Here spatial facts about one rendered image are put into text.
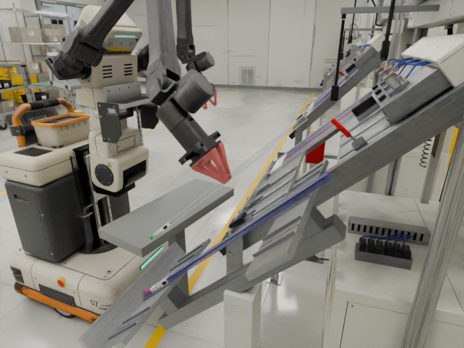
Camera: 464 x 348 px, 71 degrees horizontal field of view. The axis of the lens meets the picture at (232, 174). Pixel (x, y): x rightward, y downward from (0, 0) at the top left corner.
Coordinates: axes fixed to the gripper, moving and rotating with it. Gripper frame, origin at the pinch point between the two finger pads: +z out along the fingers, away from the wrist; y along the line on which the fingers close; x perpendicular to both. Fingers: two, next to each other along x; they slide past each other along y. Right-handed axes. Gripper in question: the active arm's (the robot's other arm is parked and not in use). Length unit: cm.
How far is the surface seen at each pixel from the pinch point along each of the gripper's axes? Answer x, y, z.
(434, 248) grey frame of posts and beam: -21, 16, 43
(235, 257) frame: 22.9, 13.0, 20.5
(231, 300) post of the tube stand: 7.4, -14.5, 18.1
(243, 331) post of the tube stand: 10.2, -14.6, 24.8
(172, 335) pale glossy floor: 99, 33, 44
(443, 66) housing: -44, 23, 11
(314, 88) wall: 145, 892, 4
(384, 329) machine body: 4, 20, 62
